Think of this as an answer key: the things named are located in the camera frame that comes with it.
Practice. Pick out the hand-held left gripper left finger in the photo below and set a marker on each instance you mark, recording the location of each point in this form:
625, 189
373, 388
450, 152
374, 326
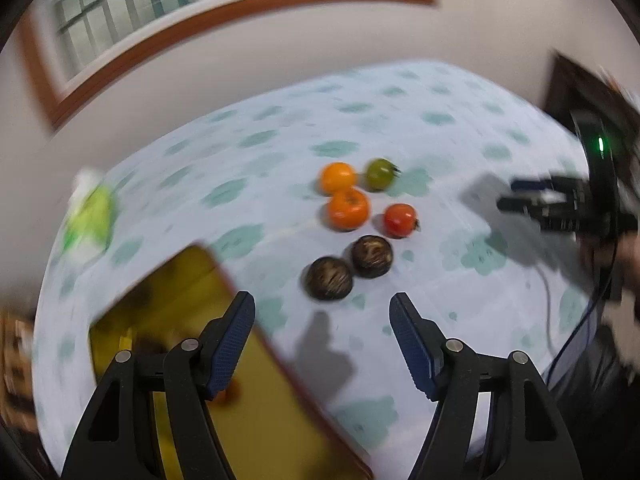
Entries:
231, 347

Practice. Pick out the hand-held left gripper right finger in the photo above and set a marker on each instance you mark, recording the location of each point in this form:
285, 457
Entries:
411, 347

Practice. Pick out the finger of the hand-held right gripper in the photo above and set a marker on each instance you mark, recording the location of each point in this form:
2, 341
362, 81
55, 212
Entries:
532, 185
525, 205

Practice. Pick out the yellow tray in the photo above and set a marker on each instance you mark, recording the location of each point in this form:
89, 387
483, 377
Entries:
290, 420

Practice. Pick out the dark brown round fruit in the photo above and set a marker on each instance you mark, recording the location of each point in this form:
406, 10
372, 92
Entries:
329, 278
371, 256

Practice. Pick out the red tomato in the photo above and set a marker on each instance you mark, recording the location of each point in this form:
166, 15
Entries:
400, 220

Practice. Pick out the green tomato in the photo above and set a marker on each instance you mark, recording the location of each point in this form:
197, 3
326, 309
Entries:
380, 174

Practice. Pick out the large orange tomato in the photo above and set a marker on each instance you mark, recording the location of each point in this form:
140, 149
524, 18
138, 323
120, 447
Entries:
348, 209

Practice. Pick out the small orange tomato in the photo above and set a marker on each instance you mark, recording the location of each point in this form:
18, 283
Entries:
338, 177

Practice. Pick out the person's right forearm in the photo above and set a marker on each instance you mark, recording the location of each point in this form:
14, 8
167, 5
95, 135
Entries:
627, 310

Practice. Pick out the green and white packet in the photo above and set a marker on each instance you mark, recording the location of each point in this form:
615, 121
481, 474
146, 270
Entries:
90, 215

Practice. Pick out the person's dark pants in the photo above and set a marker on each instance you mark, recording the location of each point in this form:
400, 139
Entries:
595, 410

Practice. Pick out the wooden furniture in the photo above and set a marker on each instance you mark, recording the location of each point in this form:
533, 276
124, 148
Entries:
15, 360

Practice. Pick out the wooden framed window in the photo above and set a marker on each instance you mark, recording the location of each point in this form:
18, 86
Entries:
150, 10

